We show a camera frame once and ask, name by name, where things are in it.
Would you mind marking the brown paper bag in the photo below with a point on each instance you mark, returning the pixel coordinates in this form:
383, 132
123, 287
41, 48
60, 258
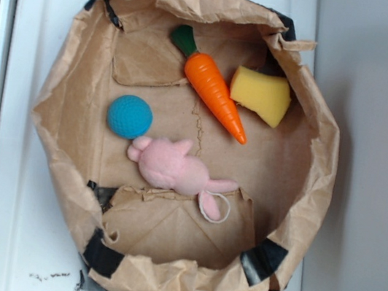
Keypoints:
132, 237

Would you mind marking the blue dimpled ball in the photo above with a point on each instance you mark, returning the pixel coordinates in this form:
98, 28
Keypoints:
129, 116

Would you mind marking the orange plastic carrot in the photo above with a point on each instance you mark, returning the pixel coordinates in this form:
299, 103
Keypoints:
203, 74

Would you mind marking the pink plush bunny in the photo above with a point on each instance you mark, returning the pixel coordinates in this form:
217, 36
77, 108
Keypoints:
167, 165

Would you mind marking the white plastic tray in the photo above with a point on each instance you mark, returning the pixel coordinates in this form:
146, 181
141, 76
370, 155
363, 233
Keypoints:
37, 252

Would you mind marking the yellow sponge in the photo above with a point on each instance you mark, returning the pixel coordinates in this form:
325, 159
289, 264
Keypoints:
267, 96

